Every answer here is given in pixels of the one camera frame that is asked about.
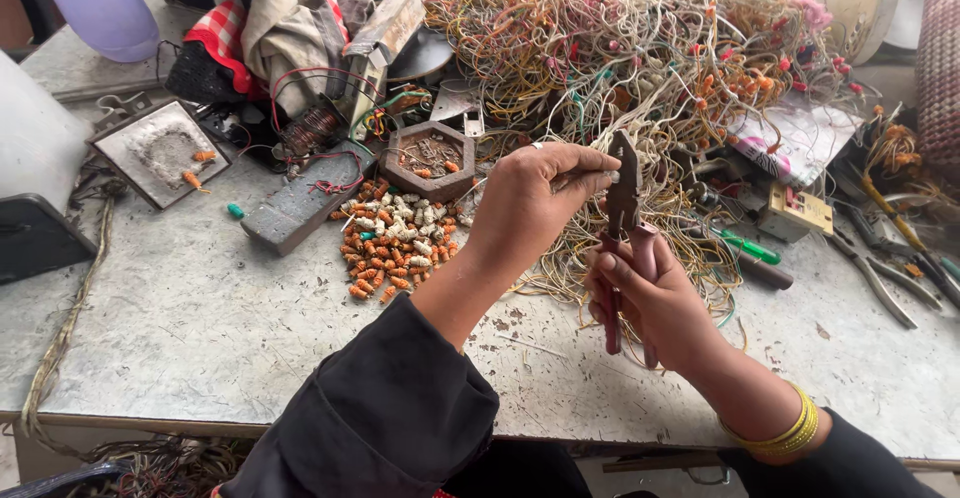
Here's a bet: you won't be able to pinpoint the person's left hand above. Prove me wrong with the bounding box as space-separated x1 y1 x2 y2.
464 141 623 274

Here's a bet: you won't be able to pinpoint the person's right hand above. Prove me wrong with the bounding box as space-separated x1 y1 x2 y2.
584 222 727 376

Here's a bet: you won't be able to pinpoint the thin wire piece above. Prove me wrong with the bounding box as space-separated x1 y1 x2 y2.
551 170 621 193

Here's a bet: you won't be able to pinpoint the red-handled pliers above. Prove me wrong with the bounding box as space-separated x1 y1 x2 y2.
596 129 661 370

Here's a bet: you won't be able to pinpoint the green screwdriver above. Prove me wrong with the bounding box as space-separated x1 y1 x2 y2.
705 226 783 266

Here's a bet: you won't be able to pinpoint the hexagonal brown tray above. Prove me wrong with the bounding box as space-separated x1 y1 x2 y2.
378 121 478 204

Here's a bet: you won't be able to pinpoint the pile of orange white connectors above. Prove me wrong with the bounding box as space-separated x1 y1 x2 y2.
327 177 475 305

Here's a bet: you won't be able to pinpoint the gold bangles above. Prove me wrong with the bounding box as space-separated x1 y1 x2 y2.
717 381 820 457

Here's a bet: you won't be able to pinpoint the rusty metal ballast box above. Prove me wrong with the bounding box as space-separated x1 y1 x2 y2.
341 0 427 135

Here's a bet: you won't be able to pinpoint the printed plastic wrapper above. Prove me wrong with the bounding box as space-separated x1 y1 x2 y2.
723 96 865 188

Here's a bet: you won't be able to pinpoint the grey metal pliers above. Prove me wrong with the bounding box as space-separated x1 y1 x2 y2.
825 231 945 331

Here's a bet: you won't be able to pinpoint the copper coil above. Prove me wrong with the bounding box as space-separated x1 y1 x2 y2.
279 105 345 157

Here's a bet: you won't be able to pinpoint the grey metal bar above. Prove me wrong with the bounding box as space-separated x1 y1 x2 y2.
240 141 376 257

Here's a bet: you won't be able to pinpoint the beige cloth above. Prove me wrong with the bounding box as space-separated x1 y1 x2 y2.
210 0 376 120

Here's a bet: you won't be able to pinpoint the red checked cloth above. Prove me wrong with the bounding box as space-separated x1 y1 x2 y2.
183 0 350 97

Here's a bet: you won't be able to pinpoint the pink woven basket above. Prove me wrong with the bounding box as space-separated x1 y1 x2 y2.
915 0 960 176

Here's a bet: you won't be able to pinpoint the square grey metal tray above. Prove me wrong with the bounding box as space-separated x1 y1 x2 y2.
86 98 234 212

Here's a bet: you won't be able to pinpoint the lilac plastic container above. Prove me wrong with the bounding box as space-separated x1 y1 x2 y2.
22 0 161 64

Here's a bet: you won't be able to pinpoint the black flat device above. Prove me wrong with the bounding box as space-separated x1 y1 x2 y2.
0 193 99 286

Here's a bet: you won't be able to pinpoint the white plastic housing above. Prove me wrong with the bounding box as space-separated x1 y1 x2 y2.
0 51 95 217

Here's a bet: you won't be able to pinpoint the heap of tangled coloured wires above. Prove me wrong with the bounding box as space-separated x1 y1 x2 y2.
401 0 886 330

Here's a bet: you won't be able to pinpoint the yellow electrical switch box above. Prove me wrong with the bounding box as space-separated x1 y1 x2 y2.
756 181 835 244

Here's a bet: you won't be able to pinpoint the yellow-handled tool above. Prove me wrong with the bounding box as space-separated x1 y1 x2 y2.
858 175 960 307

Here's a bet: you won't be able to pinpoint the frayed rope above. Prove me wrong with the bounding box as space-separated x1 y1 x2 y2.
18 179 129 454

